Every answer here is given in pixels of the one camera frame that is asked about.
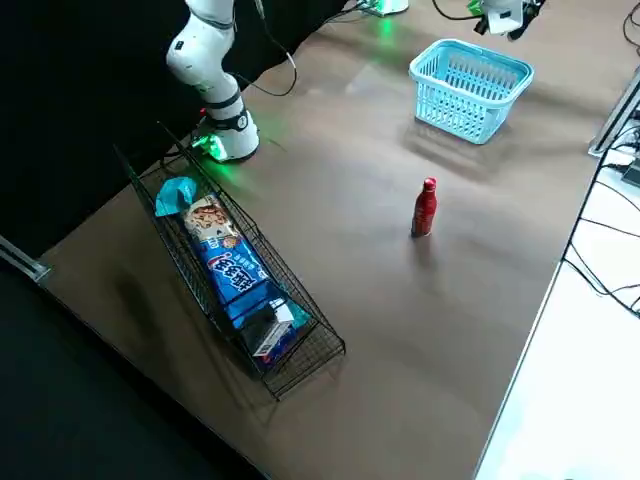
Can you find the small dark biscuit box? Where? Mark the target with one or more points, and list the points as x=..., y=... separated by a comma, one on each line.
x=265, y=335

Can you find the aluminium profile post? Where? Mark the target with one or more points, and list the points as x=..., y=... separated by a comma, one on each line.
x=612, y=120

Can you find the light blue plastic basket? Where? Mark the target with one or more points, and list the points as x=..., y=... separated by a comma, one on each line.
x=415, y=70

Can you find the light blue snack packet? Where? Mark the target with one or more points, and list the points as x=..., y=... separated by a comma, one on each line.
x=175, y=195

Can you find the white side desk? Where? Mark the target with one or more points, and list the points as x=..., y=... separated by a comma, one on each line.
x=575, y=375

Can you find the red cola bottle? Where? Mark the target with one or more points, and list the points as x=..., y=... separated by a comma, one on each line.
x=424, y=210

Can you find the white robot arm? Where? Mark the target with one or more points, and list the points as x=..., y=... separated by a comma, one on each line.
x=210, y=65
x=395, y=4

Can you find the blue cookie packet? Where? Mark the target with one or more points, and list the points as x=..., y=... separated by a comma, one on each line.
x=235, y=270

